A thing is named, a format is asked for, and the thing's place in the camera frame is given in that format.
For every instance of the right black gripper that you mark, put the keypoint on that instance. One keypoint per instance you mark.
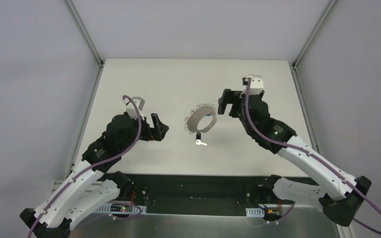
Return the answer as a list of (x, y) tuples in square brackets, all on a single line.
[(233, 105)]

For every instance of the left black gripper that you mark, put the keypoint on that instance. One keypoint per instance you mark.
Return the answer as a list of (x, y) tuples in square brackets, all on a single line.
[(150, 130)]

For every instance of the silver key black head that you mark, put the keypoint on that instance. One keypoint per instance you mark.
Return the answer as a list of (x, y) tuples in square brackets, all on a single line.
[(198, 140)]

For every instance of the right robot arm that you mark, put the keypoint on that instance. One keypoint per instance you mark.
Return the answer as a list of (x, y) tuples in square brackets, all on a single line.
[(338, 194)]

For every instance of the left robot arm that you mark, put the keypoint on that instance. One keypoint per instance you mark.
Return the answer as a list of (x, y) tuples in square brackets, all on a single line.
[(90, 186)]

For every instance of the left circuit board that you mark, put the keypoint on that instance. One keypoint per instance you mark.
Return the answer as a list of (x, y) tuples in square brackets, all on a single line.
[(111, 208)]

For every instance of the circuit board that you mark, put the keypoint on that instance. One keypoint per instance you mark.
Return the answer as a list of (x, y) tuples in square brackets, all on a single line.
[(259, 212), (111, 208)]

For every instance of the right circuit board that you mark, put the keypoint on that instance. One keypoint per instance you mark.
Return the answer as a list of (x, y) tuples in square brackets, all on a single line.
[(259, 212)]

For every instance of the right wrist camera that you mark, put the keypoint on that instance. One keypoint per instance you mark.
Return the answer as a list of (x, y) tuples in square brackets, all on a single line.
[(254, 85)]

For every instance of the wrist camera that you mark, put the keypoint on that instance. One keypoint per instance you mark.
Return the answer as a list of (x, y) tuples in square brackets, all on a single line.
[(254, 85), (134, 107)]

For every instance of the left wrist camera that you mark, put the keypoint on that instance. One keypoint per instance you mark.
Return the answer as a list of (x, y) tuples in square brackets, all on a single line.
[(134, 107)]

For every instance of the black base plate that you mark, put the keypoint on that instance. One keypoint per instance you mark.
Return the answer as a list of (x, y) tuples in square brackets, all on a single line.
[(200, 195)]

